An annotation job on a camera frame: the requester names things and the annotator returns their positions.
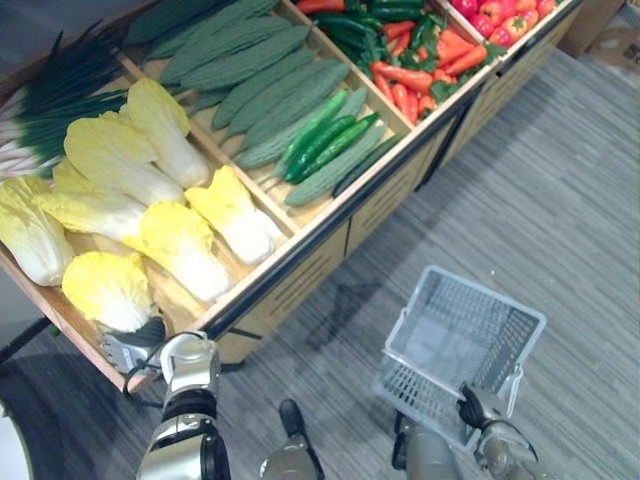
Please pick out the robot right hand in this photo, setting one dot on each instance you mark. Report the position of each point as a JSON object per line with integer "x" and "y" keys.
{"x": 480, "y": 407}

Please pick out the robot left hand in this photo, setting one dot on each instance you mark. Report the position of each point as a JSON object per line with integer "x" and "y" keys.
{"x": 125, "y": 350}

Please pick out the napa cabbage yellow leaves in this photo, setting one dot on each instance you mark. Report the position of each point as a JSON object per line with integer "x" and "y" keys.
{"x": 160, "y": 125}
{"x": 115, "y": 155}
{"x": 107, "y": 290}
{"x": 30, "y": 235}
{"x": 240, "y": 220}
{"x": 95, "y": 212}
{"x": 185, "y": 245}

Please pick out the white plastic shopping basket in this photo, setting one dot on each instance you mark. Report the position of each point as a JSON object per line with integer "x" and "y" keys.
{"x": 450, "y": 345}

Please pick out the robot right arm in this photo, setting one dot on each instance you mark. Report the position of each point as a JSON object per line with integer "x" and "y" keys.
{"x": 505, "y": 450}

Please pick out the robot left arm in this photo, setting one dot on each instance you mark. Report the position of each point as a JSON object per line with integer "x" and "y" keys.
{"x": 190, "y": 400}

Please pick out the wooden vegetable display stand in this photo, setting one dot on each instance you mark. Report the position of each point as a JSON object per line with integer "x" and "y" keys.
{"x": 310, "y": 260}

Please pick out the robot right leg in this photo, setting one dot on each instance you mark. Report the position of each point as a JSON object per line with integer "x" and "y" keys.
{"x": 430, "y": 452}

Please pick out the robot leg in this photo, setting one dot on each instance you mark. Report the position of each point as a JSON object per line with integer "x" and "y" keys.
{"x": 430, "y": 452}
{"x": 292, "y": 450}

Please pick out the white round object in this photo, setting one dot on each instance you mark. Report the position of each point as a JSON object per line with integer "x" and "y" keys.
{"x": 12, "y": 445}

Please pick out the robot left leg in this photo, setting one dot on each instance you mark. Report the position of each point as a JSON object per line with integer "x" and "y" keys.
{"x": 292, "y": 450}

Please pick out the green onion bundle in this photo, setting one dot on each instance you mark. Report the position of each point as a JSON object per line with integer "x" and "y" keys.
{"x": 55, "y": 100}

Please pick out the dark green bitter gourd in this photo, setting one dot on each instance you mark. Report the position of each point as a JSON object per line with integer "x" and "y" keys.
{"x": 365, "y": 165}

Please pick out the shiny green cucumber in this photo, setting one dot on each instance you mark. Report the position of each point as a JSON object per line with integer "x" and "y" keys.
{"x": 315, "y": 125}
{"x": 345, "y": 142}
{"x": 320, "y": 147}

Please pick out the orange carrot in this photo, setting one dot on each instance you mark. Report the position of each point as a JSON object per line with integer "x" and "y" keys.
{"x": 455, "y": 42}
{"x": 400, "y": 100}
{"x": 412, "y": 107}
{"x": 426, "y": 104}
{"x": 405, "y": 76}
{"x": 384, "y": 87}
{"x": 467, "y": 60}

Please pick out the red tomato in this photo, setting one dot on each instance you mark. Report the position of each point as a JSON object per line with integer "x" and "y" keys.
{"x": 492, "y": 9}
{"x": 545, "y": 7}
{"x": 465, "y": 7}
{"x": 515, "y": 26}
{"x": 501, "y": 36}
{"x": 483, "y": 25}
{"x": 530, "y": 17}

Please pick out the green chili pepper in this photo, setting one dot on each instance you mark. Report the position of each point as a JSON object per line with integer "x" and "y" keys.
{"x": 345, "y": 24}
{"x": 397, "y": 12}
{"x": 419, "y": 31}

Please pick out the cardboard box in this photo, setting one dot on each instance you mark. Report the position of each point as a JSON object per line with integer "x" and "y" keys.
{"x": 607, "y": 30}

